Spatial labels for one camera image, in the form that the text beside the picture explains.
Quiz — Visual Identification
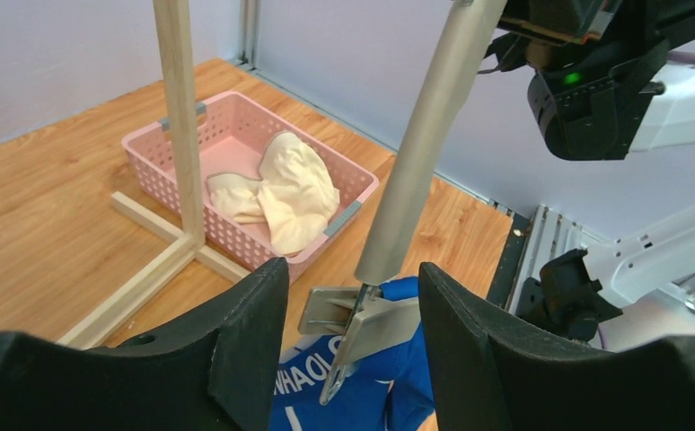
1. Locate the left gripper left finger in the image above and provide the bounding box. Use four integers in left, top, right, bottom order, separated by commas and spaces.
0, 258, 289, 430

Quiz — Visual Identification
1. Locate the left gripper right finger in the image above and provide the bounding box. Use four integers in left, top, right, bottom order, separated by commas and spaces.
418, 262, 695, 430

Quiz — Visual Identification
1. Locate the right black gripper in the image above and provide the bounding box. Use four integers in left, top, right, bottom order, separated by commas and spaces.
484, 0, 669, 75

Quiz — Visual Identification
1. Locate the blue underwear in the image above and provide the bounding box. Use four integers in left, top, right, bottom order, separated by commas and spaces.
268, 276, 435, 431

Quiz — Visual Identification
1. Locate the hanger holding blue underwear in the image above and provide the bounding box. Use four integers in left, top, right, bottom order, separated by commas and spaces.
298, 0, 506, 405

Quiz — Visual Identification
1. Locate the beige underwear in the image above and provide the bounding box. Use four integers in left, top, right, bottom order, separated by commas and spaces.
207, 131, 340, 255

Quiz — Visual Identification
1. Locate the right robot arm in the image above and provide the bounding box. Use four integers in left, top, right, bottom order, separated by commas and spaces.
449, 1, 695, 346

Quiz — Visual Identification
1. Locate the wooden clothes rack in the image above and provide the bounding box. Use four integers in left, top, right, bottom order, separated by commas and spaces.
56, 0, 253, 350

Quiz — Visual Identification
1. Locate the pink plastic basket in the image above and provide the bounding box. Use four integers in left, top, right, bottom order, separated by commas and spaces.
121, 92, 379, 281

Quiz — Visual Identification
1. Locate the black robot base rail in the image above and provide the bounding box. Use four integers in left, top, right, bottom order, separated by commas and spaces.
486, 207, 531, 309

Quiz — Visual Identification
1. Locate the aluminium frame post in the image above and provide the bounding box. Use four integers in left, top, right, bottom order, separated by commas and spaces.
239, 0, 261, 70

